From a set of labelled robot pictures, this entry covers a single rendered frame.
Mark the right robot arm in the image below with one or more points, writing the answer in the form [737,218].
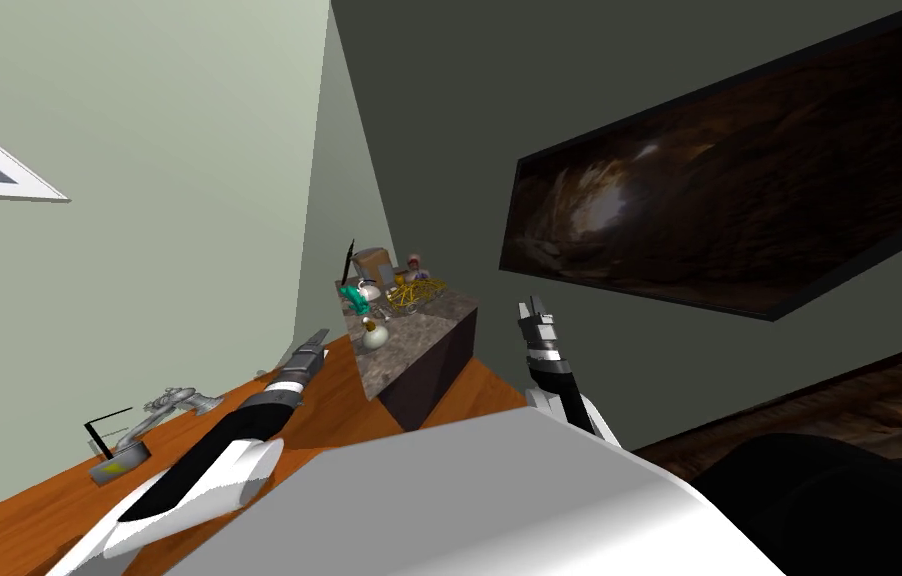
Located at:
[827,512]

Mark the black thin bent bar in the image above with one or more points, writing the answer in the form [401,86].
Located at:
[92,441]

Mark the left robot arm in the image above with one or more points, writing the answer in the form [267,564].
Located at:
[215,456]

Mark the large dark brown painting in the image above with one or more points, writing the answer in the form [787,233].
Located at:
[739,200]

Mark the dark cabinet with marble top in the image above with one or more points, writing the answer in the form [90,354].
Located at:
[427,360]

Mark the orange wooden table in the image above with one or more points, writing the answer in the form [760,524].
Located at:
[331,420]

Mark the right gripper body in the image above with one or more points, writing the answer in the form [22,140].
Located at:
[539,331]

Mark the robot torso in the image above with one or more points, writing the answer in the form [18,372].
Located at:
[467,504]

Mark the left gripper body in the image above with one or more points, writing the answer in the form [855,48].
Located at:
[305,362]

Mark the silver desk lamp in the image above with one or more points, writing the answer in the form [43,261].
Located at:
[121,466]

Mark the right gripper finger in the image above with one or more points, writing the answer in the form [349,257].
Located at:
[538,306]
[524,311]

